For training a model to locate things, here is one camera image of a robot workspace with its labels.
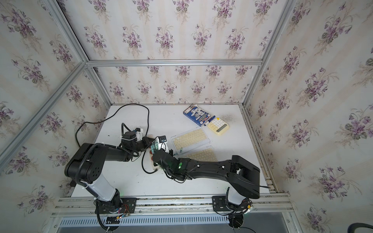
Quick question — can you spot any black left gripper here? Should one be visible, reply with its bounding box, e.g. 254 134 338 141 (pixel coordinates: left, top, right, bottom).
131 137 155 154

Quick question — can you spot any white keyboard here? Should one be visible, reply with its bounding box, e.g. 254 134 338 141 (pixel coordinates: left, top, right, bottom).
180 146 218 162
171 127 210 154

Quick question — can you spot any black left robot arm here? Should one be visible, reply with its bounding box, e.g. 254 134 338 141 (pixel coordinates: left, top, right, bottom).
64 123 155 214

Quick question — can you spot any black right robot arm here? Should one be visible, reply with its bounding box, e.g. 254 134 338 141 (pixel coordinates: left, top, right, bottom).
152 149 270 205

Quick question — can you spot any blue treehouse book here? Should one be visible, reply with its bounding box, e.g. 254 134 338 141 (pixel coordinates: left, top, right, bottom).
183 104 212 127

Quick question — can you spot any blue marker pen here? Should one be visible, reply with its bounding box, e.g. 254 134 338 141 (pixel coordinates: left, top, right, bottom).
204 116 216 126

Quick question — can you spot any yellow calculator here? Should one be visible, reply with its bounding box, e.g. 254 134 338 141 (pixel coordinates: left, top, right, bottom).
207 117 230 136

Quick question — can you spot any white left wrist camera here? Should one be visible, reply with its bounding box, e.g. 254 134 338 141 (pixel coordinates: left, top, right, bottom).
133 127 145 138

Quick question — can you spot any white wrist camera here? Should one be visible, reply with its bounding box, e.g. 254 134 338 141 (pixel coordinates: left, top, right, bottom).
154 136 169 152
133 127 145 138

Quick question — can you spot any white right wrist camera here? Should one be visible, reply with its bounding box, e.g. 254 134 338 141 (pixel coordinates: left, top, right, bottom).
154 136 169 152

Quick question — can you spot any black power cable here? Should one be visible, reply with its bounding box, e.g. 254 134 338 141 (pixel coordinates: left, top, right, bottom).
75 103 150 148

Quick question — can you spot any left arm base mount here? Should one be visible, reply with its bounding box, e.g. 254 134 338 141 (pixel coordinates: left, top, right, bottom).
94 198 138 233

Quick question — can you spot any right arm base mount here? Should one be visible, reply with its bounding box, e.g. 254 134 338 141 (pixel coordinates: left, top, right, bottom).
212 196 253 230

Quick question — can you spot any aluminium frame rail base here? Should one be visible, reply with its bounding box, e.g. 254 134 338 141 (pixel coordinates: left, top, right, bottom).
42 193 302 233

